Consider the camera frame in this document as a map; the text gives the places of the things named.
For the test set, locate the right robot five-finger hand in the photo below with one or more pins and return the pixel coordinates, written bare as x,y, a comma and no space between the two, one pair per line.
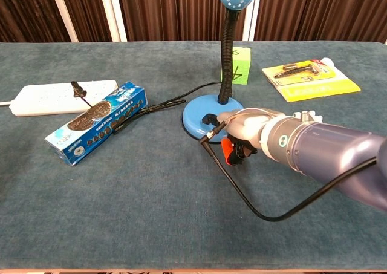
245,129

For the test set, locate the blue gooseneck desk lamp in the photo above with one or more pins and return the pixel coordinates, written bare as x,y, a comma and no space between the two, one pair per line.
196,116

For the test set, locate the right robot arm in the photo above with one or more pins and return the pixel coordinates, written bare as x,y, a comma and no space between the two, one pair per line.
332,147

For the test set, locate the green sticky note block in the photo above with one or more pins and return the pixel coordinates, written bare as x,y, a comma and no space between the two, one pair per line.
242,68

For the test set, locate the yellow razor blister pack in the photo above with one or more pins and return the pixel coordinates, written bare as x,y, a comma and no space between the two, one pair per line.
317,89

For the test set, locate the blue fabric table mat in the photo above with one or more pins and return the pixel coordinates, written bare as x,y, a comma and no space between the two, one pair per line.
151,210

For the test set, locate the dark brown pleated curtain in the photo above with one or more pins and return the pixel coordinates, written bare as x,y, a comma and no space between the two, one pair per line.
166,11

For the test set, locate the blue sandwich cookie box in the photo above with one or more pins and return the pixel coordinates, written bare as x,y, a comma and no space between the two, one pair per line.
90,129

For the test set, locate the white power strip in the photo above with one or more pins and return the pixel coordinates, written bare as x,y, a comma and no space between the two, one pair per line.
45,98

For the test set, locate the white frame post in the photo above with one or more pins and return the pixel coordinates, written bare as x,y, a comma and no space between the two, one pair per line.
63,14
251,23
112,14

